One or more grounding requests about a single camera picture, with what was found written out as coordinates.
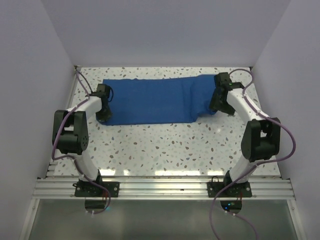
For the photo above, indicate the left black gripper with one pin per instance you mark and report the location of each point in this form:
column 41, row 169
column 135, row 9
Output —
column 104, row 117

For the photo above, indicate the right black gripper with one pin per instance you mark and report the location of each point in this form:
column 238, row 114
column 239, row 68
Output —
column 214, row 104

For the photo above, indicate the blue surgical cloth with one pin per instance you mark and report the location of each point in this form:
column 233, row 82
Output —
column 160, row 101

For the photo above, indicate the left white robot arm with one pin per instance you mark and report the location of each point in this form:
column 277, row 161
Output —
column 70, row 134

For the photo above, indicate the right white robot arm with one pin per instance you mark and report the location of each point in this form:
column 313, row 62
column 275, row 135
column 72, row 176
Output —
column 261, row 137

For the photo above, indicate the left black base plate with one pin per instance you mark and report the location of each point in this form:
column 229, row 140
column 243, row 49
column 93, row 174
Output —
column 86, row 189

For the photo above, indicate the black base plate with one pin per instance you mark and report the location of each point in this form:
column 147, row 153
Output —
column 86, row 189
column 237, row 190

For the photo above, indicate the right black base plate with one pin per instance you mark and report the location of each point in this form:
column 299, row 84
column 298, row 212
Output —
column 237, row 190

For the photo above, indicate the aluminium mounting rail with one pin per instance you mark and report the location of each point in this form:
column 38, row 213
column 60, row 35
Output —
column 167, row 188

